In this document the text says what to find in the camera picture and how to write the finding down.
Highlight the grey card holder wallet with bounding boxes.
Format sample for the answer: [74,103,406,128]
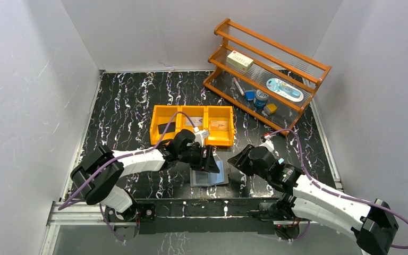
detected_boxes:
[190,160,229,187]

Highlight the yellow plastic triple bin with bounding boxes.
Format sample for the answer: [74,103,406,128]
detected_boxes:
[149,105,235,147]

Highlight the orange wooden shelf rack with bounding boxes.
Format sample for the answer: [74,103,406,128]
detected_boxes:
[203,19,331,129]

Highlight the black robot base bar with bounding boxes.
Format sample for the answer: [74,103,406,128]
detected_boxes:
[137,198,300,234]

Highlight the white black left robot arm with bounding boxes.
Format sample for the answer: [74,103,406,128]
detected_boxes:
[70,129,220,221]

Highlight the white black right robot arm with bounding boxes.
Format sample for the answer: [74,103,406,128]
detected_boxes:
[228,144,399,254]

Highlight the silver card in bin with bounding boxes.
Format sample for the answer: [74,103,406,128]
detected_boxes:
[185,117,203,127]

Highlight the black card in bin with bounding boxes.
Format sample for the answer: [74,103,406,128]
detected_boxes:
[158,122,176,135]

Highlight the tan card in bin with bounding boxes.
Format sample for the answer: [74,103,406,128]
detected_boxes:
[210,120,229,132]

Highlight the yellow grey eraser block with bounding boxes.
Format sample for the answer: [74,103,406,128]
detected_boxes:
[262,104,277,116]

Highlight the blue and white round tin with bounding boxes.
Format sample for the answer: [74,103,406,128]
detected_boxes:
[254,89,269,108]

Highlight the small blue block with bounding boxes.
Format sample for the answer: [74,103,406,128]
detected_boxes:
[244,90,255,101]

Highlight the blue razor blister pack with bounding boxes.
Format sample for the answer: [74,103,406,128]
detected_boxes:
[266,78,304,103]

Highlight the white pen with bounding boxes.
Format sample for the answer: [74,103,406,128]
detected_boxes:
[233,77,245,96]

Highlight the white box with red label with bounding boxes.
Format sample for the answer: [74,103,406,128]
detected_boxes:
[226,50,254,71]

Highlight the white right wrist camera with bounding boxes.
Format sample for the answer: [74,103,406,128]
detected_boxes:
[260,133,275,152]

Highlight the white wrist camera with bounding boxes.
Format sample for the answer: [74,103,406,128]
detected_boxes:
[193,127,210,147]
[260,133,275,152]

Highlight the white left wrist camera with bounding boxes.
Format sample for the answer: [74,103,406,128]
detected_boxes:
[193,127,210,147]

